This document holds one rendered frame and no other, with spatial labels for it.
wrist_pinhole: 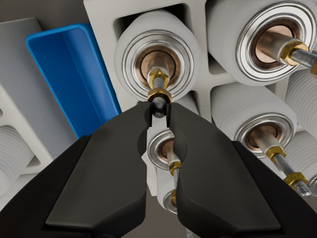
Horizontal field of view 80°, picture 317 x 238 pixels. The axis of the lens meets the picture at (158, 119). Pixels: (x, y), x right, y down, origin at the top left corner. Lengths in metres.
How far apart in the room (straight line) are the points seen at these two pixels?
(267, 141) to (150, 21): 0.19
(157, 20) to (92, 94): 0.35
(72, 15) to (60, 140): 0.26
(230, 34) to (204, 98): 0.12
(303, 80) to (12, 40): 0.47
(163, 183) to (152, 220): 0.59
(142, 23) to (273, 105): 0.18
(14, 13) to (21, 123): 0.24
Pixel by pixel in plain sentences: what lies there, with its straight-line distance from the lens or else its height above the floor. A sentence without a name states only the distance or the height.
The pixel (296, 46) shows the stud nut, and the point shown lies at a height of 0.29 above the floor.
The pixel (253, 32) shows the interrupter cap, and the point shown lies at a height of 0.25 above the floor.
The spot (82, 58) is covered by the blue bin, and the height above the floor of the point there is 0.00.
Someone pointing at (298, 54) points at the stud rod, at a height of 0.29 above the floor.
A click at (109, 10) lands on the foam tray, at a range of 0.28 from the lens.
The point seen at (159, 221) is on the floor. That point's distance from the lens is 0.93.
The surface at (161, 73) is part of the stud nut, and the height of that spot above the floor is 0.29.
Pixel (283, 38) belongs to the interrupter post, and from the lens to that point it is 0.21.
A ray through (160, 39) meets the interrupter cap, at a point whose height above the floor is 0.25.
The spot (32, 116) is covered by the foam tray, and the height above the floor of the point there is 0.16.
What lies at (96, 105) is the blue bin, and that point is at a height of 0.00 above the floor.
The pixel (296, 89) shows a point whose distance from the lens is 0.36.
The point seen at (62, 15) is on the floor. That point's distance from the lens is 0.49.
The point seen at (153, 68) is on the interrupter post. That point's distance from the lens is 0.18.
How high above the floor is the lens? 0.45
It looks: 57 degrees down
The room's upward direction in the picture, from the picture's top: 179 degrees clockwise
